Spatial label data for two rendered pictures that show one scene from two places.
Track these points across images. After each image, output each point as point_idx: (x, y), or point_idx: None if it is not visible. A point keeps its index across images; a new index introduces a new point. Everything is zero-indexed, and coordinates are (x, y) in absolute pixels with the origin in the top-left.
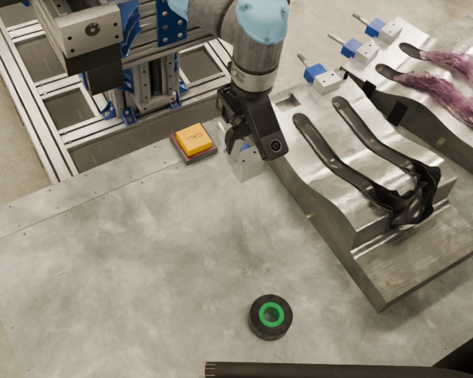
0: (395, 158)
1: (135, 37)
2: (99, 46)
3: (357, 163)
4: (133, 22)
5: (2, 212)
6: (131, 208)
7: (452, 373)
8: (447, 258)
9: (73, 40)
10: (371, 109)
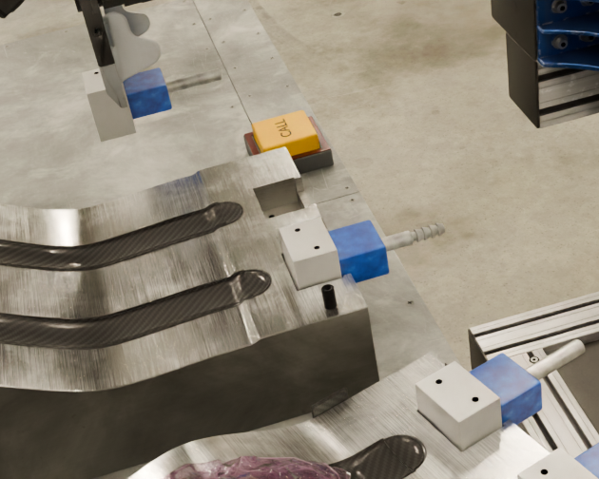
0: (11, 335)
1: None
2: None
3: (48, 282)
4: None
5: (238, 6)
6: (188, 99)
7: None
8: None
9: None
10: (205, 347)
